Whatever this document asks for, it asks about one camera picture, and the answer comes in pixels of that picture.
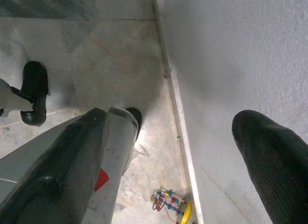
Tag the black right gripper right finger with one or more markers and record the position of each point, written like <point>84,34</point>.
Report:
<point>276,166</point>

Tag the white skirting board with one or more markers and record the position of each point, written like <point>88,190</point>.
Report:
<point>185,142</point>

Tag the colourful bead maze toy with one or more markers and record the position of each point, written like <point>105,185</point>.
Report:
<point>168,201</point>

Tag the grey robot right leg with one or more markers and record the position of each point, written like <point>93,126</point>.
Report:
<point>118,147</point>

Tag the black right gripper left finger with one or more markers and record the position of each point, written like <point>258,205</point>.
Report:
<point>60,166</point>

